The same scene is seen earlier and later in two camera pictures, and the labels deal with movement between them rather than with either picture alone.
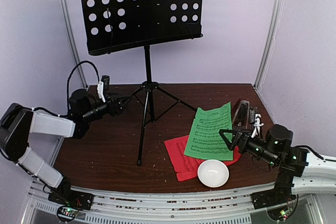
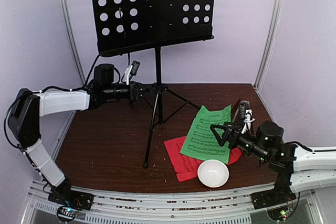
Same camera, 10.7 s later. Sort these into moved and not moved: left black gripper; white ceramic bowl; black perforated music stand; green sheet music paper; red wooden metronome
Moved: left black gripper; black perforated music stand
Not moved: red wooden metronome; white ceramic bowl; green sheet music paper
